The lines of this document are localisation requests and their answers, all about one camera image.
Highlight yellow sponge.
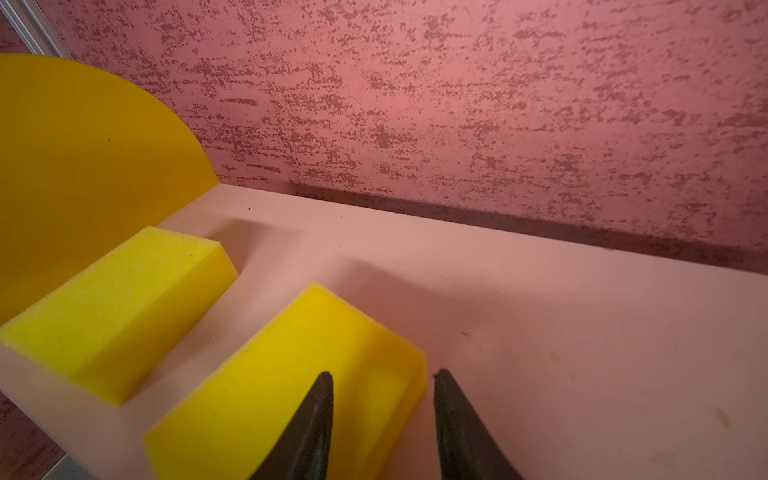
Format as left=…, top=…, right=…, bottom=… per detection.
left=143, top=284, right=427, bottom=479
left=1, top=227, right=238, bottom=406

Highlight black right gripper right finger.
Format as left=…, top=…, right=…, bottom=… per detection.
left=433, top=369, right=523, bottom=480

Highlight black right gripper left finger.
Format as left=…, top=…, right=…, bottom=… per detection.
left=250, top=371, right=334, bottom=480

